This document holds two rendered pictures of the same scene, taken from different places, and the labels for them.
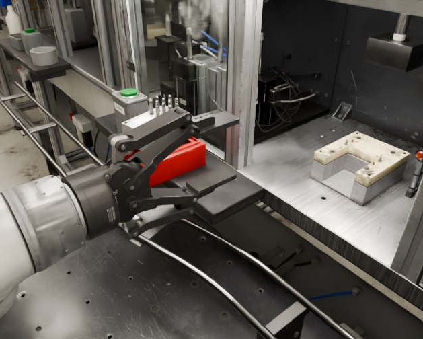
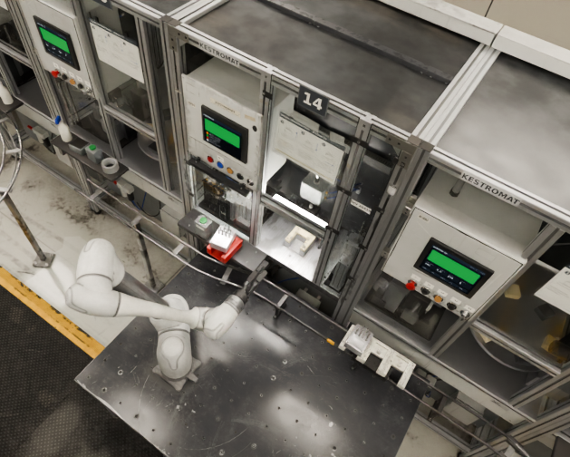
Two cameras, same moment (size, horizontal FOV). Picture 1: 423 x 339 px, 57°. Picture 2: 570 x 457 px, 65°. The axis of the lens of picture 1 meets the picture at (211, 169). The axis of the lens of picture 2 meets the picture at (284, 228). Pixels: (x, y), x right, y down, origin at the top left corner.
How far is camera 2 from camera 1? 1.78 m
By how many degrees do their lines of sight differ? 27
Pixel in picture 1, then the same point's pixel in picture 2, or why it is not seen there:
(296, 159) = (276, 235)
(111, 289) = (211, 299)
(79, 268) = (193, 294)
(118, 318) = not seen: hidden behind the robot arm
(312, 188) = (285, 251)
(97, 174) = (243, 292)
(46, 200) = (237, 303)
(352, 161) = (298, 237)
